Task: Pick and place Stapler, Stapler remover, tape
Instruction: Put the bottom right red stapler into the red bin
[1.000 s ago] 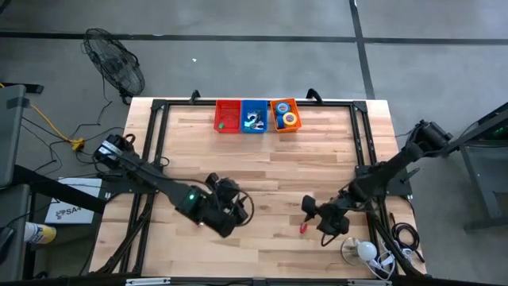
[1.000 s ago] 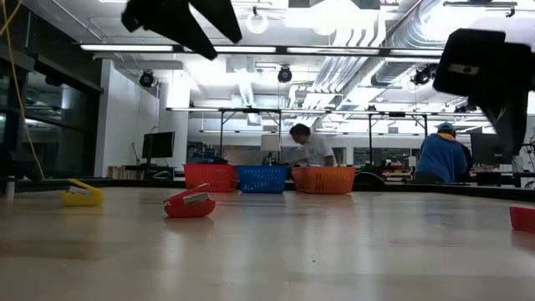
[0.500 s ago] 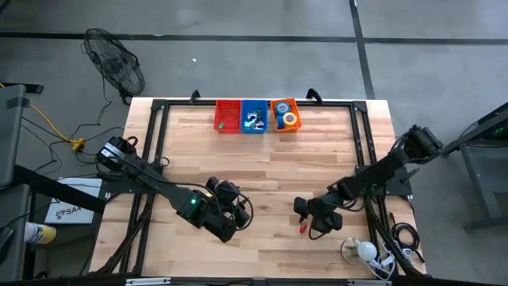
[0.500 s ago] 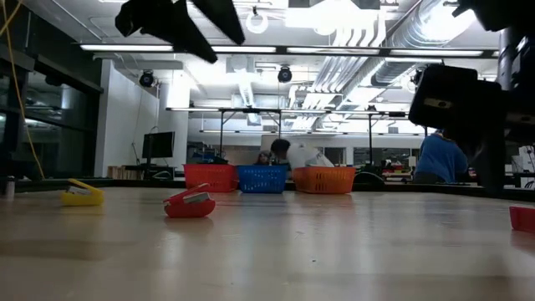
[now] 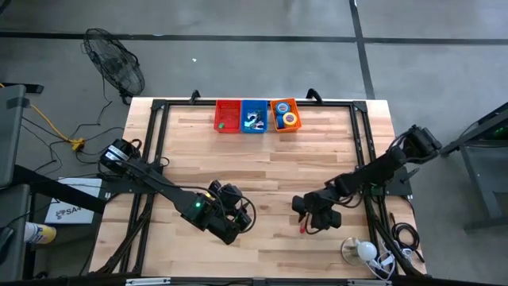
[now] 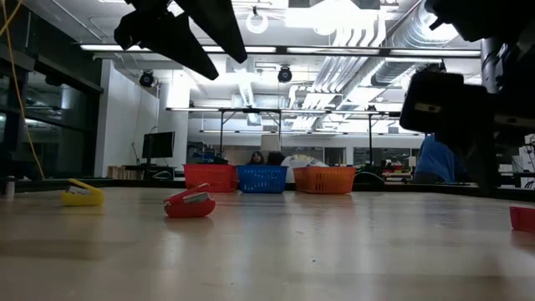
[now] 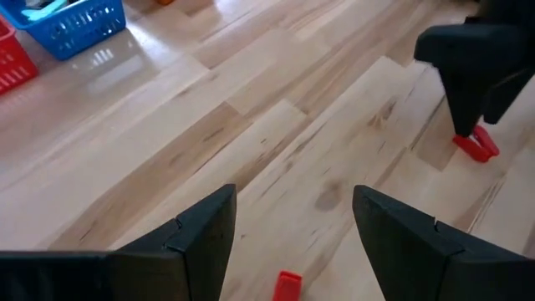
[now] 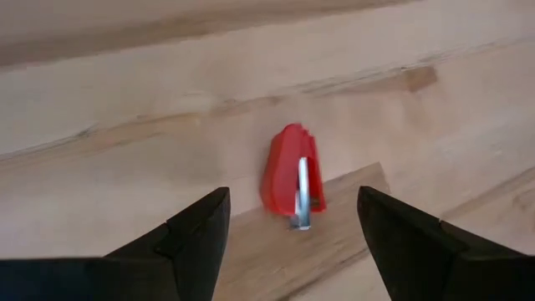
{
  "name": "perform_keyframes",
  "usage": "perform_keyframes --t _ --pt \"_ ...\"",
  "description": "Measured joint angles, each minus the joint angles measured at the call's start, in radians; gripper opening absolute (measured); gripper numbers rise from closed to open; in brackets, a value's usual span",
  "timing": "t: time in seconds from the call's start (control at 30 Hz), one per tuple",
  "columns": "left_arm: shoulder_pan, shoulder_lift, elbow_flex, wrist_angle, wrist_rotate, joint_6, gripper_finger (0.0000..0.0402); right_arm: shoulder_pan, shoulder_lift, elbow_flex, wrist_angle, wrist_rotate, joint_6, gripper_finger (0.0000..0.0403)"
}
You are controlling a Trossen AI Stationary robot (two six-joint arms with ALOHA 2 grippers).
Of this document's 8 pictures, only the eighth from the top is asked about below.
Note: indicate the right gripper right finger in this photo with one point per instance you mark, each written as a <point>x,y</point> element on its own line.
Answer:
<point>439,271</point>

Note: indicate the small red stapler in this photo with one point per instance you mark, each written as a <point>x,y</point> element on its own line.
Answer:
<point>282,175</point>

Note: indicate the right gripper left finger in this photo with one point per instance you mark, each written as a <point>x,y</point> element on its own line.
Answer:
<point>125,276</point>

